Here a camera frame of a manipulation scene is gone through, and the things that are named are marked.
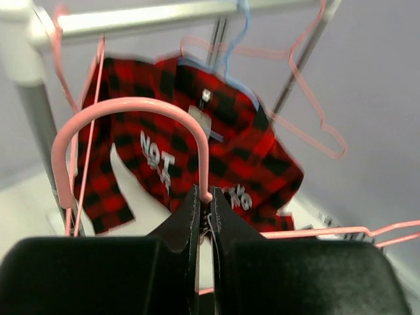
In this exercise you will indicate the red black checked shirt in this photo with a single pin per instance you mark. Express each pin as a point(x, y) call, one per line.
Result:
point(246, 161)

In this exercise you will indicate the metal clothes rack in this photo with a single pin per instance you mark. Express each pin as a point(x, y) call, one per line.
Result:
point(26, 28)

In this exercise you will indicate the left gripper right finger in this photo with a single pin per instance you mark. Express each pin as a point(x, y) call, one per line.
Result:
point(255, 275)

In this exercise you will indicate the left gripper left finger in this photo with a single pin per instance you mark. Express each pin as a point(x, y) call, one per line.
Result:
point(152, 274)

